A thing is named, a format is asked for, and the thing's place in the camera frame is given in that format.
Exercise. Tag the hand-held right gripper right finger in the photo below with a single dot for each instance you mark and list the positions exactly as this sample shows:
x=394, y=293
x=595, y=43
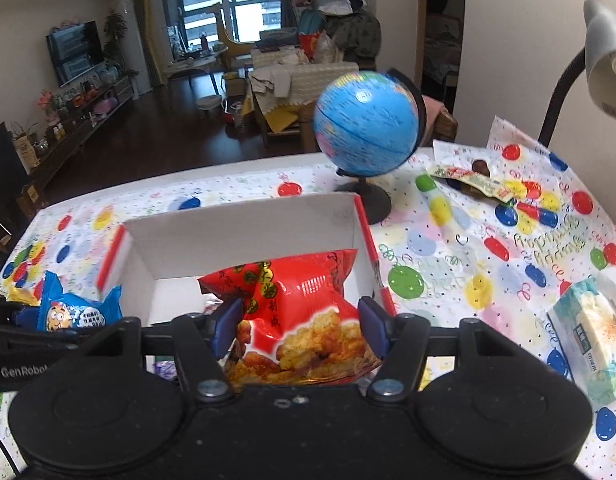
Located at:
x=373, y=327

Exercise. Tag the sofa with cream cover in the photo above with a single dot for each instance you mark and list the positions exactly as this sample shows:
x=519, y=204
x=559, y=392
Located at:
x=318, y=77

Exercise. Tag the blue globe on black stand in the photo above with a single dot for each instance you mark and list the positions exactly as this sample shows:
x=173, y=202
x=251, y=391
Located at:
x=363, y=120

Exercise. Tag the colourful candy packet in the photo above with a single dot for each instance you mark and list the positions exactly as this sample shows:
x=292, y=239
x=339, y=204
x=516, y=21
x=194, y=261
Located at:
x=468, y=177

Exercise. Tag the yellow curtain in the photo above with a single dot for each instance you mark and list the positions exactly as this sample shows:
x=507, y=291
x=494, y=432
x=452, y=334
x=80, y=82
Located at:
x=150, y=20

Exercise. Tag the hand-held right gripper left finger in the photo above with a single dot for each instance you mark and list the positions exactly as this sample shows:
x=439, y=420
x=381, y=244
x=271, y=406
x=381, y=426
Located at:
x=228, y=327

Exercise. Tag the pile of clothes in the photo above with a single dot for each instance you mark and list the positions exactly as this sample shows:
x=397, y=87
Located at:
x=353, y=25

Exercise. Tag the light coffee table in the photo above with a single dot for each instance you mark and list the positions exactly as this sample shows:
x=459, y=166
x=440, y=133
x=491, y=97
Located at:
x=193, y=62

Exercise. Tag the long wooden television stand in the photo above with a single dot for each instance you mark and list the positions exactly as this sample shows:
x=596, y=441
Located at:
x=78, y=130

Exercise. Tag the red cardboard box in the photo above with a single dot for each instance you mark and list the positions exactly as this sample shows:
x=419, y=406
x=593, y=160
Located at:
x=238, y=235

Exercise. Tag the flat screen television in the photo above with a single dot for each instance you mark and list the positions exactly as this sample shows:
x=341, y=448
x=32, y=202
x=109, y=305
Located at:
x=75, y=52

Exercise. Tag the balloon print tablecloth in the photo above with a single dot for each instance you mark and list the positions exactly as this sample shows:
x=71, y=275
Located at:
x=438, y=260

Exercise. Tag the yellow armchair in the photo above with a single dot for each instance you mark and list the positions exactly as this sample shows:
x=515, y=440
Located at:
x=233, y=45

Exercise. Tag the red cracker snack bag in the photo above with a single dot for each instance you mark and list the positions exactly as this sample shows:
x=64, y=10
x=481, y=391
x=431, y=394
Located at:
x=288, y=300

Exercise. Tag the black cabinet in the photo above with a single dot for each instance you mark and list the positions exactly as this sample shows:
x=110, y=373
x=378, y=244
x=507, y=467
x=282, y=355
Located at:
x=3, y=175

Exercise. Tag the grey desk lamp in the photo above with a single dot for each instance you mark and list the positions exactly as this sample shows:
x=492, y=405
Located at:
x=605, y=45

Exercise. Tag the floral tissue pack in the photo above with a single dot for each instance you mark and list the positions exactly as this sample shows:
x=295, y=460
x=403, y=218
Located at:
x=593, y=330

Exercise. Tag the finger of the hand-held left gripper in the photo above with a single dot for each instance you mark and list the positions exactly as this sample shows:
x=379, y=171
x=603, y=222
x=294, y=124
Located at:
x=38, y=335
x=0, y=307

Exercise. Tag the green potted plant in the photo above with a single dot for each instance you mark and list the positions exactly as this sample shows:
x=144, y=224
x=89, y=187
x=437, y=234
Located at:
x=115, y=30

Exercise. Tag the small round stool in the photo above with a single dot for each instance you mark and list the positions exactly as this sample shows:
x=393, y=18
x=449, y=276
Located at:
x=209, y=101

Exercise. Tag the blue snack packet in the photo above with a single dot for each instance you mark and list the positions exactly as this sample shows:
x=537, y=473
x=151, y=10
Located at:
x=73, y=310

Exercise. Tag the white standing air conditioner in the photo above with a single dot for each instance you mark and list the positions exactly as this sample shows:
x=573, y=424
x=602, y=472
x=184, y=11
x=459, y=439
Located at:
x=135, y=45

